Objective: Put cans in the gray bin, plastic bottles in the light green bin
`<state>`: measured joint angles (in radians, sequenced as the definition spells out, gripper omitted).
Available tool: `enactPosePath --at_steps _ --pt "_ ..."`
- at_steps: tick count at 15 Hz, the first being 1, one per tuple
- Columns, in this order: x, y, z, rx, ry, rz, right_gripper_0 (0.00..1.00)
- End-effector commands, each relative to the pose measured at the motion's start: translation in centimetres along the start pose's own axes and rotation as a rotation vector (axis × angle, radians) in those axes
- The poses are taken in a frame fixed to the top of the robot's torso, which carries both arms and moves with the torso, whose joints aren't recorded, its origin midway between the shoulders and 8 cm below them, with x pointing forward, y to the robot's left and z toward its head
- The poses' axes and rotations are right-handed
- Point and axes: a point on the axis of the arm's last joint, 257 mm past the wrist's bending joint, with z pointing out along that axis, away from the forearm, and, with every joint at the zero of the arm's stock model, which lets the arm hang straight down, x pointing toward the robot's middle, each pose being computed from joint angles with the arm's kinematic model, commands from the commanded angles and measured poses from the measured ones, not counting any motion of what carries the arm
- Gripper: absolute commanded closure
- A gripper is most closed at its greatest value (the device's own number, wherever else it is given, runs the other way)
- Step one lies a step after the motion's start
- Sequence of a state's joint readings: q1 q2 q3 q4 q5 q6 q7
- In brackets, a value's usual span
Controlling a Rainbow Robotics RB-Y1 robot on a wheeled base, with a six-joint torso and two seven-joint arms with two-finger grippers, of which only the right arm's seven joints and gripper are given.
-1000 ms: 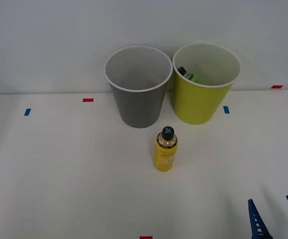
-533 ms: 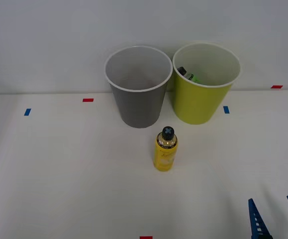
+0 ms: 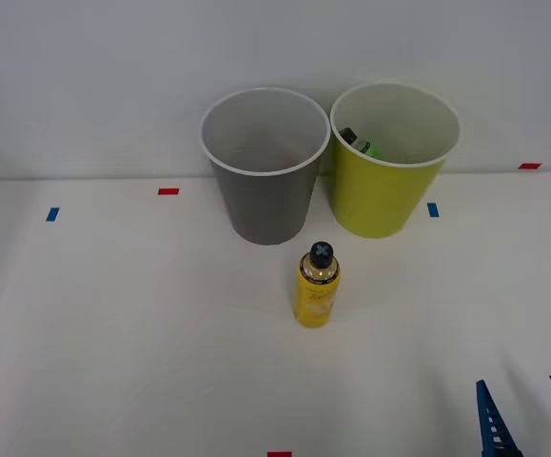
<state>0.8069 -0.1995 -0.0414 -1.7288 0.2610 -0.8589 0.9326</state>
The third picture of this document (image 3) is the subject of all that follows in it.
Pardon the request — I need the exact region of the yellow bottle with black cap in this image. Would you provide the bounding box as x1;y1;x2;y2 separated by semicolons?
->
293;240;343;329

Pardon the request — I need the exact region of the yellow-green plastic waste bin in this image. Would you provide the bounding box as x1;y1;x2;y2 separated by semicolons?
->
328;81;461;240

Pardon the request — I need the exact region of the green label bottle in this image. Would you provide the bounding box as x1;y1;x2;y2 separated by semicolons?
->
338;127;383;160

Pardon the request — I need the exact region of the grey plastic waste bin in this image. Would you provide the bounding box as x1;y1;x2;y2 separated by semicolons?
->
198;86;331;247

